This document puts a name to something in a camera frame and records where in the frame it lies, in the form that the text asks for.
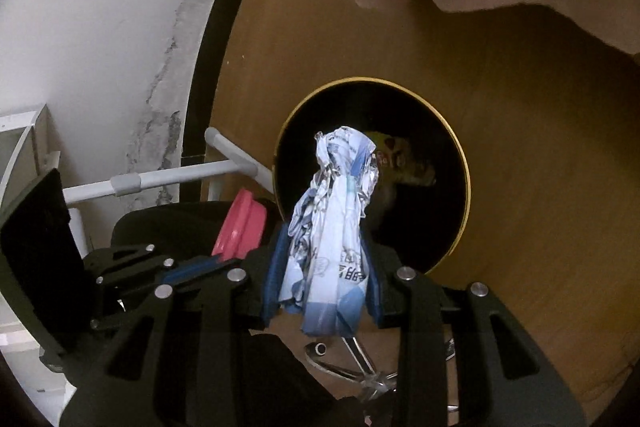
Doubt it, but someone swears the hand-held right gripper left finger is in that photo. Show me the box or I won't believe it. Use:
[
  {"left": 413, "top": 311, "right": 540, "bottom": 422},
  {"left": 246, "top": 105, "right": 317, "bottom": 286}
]
[{"left": 59, "top": 225, "right": 292, "bottom": 427}]

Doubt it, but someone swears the yellow wrapper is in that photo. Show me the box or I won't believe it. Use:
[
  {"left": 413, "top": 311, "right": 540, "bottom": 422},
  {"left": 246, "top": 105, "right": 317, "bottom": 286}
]
[{"left": 367, "top": 132, "right": 438, "bottom": 188}]

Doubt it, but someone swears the black gold-rimmed trash bin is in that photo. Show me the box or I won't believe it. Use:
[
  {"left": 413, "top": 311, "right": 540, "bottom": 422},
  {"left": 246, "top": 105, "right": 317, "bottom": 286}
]
[{"left": 272, "top": 78, "right": 472, "bottom": 275}]

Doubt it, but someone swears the pink round plastic lid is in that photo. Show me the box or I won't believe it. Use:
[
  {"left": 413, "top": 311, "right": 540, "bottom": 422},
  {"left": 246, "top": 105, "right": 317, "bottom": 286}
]
[{"left": 211, "top": 188, "right": 268, "bottom": 260}]

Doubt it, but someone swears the blue white wrapper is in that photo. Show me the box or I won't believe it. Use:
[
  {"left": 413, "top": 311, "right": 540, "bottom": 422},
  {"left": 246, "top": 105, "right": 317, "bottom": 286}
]
[{"left": 278, "top": 125, "right": 380, "bottom": 338}]

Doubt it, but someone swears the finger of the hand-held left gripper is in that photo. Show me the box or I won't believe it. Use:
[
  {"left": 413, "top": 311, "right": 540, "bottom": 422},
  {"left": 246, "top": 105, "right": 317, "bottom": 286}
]
[
  {"left": 84, "top": 243, "right": 246, "bottom": 279},
  {"left": 91, "top": 270, "right": 222, "bottom": 331}
]

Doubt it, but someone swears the white furniture frame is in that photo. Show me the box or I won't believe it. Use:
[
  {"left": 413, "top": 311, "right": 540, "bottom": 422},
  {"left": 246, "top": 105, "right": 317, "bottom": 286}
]
[{"left": 0, "top": 104, "right": 62, "bottom": 208}]

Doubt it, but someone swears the white metal tube rack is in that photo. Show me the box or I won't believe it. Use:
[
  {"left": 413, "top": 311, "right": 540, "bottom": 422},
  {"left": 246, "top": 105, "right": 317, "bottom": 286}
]
[{"left": 62, "top": 127, "right": 274, "bottom": 254}]

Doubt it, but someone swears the black office chair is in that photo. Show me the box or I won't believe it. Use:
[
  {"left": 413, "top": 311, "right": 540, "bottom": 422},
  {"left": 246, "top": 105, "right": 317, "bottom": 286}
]
[{"left": 110, "top": 201, "right": 461, "bottom": 427}]

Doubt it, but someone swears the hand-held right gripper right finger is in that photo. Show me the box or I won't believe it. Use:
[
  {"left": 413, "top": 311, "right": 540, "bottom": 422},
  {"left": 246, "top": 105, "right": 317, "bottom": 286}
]
[{"left": 357, "top": 238, "right": 587, "bottom": 427}]

